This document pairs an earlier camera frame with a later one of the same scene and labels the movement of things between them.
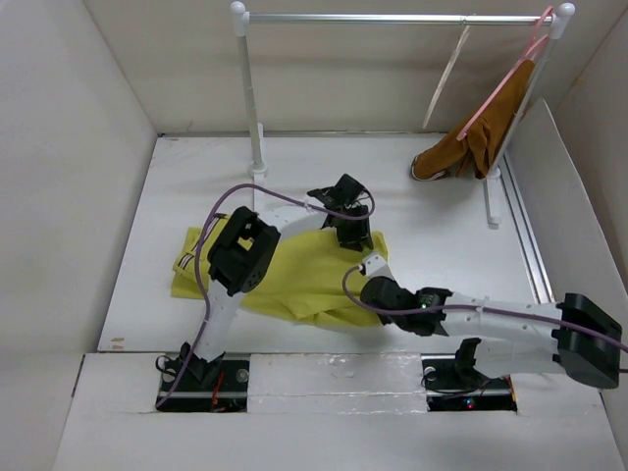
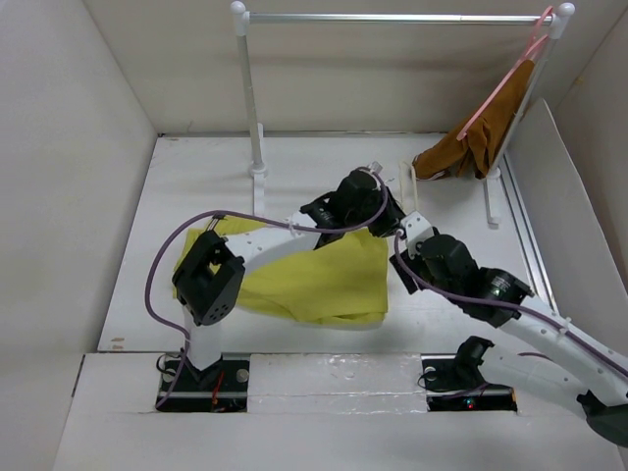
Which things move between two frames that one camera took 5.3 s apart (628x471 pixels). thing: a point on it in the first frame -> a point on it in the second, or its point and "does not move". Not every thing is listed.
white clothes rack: x=558 y=21 does not move
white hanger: x=445 y=76 -> x=407 y=186
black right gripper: x=385 y=319 -> x=412 y=264
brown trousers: x=476 y=152 does not move
